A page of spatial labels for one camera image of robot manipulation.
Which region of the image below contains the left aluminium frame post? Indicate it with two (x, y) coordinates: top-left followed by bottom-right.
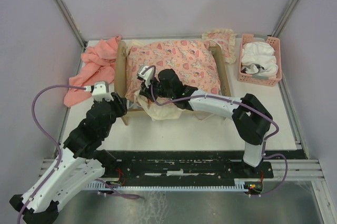
(54, 0), (87, 48)

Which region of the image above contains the white slotted cable duct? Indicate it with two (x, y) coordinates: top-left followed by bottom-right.
(86, 178), (264, 192)

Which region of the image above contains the right aluminium frame post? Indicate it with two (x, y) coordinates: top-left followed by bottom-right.
(272, 0), (301, 37)

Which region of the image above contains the small pink frilled pillow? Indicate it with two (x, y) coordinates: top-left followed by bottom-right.
(201, 29), (236, 64)

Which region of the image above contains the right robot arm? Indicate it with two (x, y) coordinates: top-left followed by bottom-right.
(137, 66), (273, 177)

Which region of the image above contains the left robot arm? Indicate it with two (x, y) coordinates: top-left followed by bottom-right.
(9, 93), (127, 223)

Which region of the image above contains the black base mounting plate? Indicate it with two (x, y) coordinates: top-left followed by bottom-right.
(103, 151), (274, 183)

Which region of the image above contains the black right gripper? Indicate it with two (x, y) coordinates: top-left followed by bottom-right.
(138, 75), (174, 102)

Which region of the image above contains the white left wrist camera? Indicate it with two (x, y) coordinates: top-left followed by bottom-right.
(84, 81), (114, 102)

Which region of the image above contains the white cloth in basket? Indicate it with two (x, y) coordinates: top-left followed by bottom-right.
(241, 42), (279, 78)

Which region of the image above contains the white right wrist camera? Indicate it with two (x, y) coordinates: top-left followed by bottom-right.
(137, 65), (156, 87)

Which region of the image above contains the wooden striped pet bed frame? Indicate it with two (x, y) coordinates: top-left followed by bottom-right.
(114, 40), (232, 126)

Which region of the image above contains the salmon pink cloth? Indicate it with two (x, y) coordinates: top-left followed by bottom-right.
(64, 35), (123, 108)

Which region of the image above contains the aluminium frame post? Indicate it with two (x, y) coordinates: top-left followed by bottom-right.
(272, 0), (301, 37)
(54, 0), (87, 48)

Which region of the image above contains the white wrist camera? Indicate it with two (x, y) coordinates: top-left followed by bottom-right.
(137, 65), (156, 87)
(84, 81), (114, 102)

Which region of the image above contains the pink plastic basket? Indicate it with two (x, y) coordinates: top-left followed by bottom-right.
(237, 34), (282, 87)

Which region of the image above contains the pink unicorn print mattress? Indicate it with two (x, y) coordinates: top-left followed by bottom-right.
(125, 39), (221, 122)

